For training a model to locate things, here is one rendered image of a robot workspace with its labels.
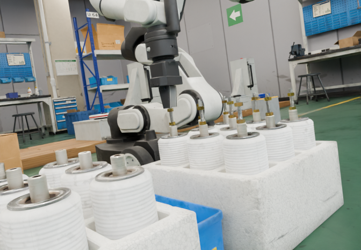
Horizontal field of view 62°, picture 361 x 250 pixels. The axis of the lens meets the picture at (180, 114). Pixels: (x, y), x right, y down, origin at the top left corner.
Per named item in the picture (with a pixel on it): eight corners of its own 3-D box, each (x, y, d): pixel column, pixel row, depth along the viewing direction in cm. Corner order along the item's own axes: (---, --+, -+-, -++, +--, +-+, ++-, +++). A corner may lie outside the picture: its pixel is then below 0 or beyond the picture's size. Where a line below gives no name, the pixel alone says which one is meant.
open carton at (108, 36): (82, 56, 598) (78, 30, 596) (113, 56, 649) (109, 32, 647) (98, 49, 558) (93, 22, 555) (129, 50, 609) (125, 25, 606)
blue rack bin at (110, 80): (89, 88, 598) (87, 78, 597) (106, 87, 625) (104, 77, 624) (101, 85, 562) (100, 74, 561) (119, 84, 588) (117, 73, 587)
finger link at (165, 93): (162, 108, 84) (159, 86, 84) (172, 107, 83) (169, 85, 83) (159, 109, 83) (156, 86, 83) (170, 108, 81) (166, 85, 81)
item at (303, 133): (291, 192, 80) (283, 124, 79) (278, 182, 89) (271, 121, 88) (327, 187, 80) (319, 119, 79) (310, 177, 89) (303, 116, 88)
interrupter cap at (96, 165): (58, 173, 56) (58, 170, 56) (96, 163, 61) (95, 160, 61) (75, 177, 50) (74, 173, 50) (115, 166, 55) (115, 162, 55)
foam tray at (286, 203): (149, 227, 87) (139, 165, 86) (232, 186, 113) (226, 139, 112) (268, 272, 58) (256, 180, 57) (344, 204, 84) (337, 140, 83)
